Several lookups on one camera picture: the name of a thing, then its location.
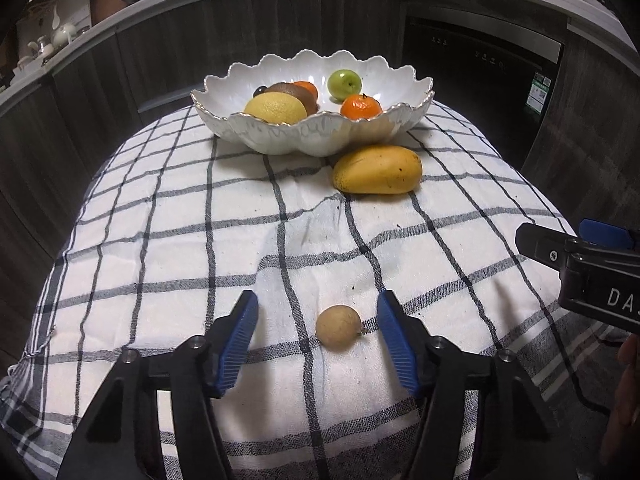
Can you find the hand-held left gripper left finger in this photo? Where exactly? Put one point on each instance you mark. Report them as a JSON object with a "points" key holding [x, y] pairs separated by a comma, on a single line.
{"points": [[235, 355]]}

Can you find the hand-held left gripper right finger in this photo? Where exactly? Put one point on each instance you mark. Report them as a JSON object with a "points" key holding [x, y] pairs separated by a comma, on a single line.
{"points": [[397, 352]]}

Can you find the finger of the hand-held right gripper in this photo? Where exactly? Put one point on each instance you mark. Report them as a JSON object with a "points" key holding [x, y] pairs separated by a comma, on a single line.
{"points": [[607, 234], [542, 247]]}

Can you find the small round brown fruit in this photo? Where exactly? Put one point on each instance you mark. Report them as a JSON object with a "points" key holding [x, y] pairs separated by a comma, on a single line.
{"points": [[337, 326]]}

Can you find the small orange tangerine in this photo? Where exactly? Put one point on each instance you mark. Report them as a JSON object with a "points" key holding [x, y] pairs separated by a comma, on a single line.
{"points": [[307, 89], [361, 107]]}

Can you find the white scalloped bowl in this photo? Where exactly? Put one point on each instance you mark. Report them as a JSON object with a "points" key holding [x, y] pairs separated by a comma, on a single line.
{"points": [[310, 135]]}

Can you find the large yellow lemon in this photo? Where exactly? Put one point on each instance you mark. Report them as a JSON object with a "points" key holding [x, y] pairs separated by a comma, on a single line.
{"points": [[275, 109]]}

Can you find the green apple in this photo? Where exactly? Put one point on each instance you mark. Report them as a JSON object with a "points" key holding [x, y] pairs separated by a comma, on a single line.
{"points": [[344, 85]]}

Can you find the small dark fruit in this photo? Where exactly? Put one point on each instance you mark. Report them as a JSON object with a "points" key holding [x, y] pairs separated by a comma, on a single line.
{"points": [[259, 91]]}

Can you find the brown kiwi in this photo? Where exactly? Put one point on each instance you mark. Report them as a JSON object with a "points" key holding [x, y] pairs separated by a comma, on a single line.
{"points": [[300, 97]]}

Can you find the person's right hand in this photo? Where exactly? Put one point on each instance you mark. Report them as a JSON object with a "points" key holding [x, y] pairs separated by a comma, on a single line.
{"points": [[629, 400]]}

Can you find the white black checkered cloth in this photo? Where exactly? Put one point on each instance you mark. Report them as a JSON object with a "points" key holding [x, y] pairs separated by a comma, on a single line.
{"points": [[200, 240]]}

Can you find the green white label sticker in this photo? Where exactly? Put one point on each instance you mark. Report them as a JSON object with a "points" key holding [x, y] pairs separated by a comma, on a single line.
{"points": [[539, 94]]}

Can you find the black dishwasher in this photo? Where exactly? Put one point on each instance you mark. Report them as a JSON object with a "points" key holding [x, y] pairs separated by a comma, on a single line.
{"points": [[465, 95]]}

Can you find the yellow mango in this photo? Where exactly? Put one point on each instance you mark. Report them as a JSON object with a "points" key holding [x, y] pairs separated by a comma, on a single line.
{"points": [[377, 170]]}

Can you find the pile of white dishes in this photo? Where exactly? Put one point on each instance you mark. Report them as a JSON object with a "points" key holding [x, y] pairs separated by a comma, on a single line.
{"points": [[32, 55]]}

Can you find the white teapot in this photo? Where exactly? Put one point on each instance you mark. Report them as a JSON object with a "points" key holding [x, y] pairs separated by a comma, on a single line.
{"points": [[64, 35]]}

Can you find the brown wooden board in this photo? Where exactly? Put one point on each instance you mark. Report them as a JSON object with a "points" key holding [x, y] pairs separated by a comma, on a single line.
{"points": [[102, 2]]}

